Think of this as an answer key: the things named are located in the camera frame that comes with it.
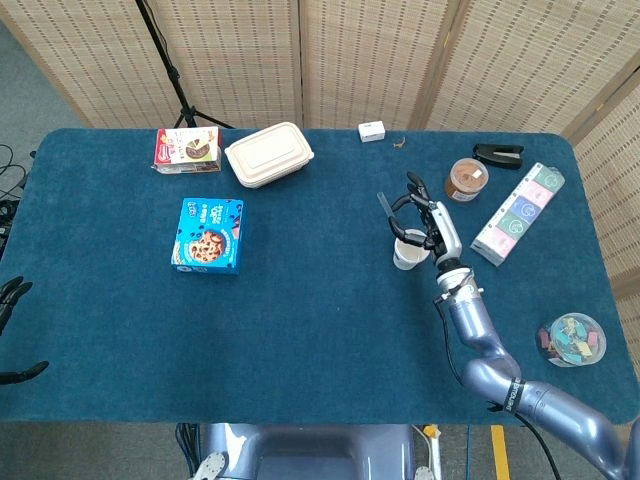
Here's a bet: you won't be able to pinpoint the beige lidded food container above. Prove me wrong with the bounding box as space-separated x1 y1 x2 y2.
223 121 316 190

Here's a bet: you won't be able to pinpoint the red white cake box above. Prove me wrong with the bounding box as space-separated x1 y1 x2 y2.
152 125 224 176

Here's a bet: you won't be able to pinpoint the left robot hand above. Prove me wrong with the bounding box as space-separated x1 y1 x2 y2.
0 276 51 386

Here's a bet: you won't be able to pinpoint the black floor cables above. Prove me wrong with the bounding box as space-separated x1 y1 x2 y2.
0 143 35 254

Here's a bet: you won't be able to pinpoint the small white cardboard box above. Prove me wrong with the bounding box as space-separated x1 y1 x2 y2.
357 120 387 144

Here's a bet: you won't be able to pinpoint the clear jar of rubber bands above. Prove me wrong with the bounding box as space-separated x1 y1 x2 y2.
443 156 490 204

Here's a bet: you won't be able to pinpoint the blue table mat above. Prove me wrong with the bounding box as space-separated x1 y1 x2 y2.
0 127 640 427

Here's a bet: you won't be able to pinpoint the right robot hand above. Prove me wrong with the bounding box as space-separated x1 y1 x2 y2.
388 171 464 267

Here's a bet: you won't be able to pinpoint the blue cookie box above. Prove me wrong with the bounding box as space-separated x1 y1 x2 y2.
169 197 246 276

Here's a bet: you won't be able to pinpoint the woven folding screen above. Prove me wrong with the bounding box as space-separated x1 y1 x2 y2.
0 0 640 304

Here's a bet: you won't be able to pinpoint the blue-grey robot torso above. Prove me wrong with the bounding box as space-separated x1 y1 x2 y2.
191 422 442 480

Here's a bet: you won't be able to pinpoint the clear plastic drinking straw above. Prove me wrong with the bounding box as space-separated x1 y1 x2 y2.
376 190 399 222

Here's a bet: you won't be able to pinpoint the long pastel tissue pack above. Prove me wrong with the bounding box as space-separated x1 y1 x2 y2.
469 161 567 268

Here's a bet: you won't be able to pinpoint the clear jar of binder clips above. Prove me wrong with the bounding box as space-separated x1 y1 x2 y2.
535 312 608 369

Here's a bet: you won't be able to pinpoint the black tripod stand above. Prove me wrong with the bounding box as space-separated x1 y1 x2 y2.
133 0 236 131

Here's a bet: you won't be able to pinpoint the white floral paper cup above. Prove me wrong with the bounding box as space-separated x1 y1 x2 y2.
392 228 433 272

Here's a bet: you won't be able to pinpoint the black stapler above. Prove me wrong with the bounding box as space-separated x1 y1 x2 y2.
471 143 526 171

